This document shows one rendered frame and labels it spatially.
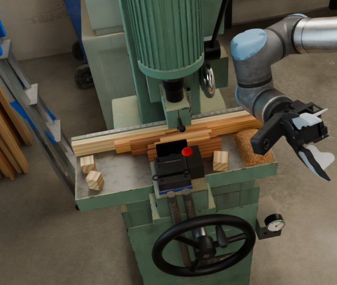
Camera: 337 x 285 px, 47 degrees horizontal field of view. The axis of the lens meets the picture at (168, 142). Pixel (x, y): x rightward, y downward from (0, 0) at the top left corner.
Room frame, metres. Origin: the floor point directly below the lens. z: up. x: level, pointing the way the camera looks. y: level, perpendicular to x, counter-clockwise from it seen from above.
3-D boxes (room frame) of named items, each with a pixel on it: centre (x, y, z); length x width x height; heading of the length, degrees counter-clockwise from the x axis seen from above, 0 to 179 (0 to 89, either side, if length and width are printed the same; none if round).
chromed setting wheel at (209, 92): (1.02, -0.15, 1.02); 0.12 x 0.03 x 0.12; 4
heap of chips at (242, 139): (0.80, -0.25, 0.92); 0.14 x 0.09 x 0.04; 4
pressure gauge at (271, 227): (0.68, -0.31, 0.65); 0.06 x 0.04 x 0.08; 94
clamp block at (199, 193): (0.68, -0.01, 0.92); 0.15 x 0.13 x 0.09; 94
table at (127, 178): (0.77, -0.01, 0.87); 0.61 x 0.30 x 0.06; 94
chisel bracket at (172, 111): (0.90, -0.04, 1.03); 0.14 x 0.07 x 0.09; 4
